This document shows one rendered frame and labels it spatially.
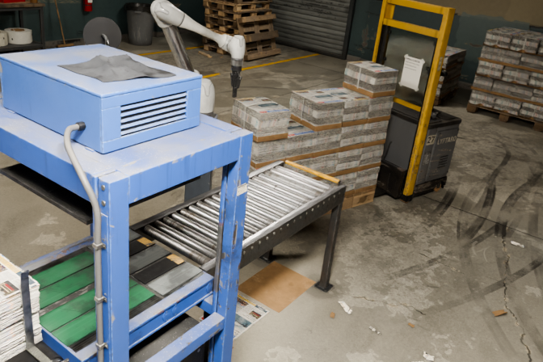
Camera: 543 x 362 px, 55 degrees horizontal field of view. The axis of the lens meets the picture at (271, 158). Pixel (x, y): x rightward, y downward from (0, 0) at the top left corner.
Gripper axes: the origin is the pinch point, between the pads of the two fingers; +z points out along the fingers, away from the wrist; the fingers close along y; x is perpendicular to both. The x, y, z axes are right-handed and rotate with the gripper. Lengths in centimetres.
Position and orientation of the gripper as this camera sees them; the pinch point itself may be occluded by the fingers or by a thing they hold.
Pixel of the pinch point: (234, 92)
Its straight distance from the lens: 391.1
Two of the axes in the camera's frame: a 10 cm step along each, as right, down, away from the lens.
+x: -8.1, 1.5, -5.7
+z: -1.0, 9.2, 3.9
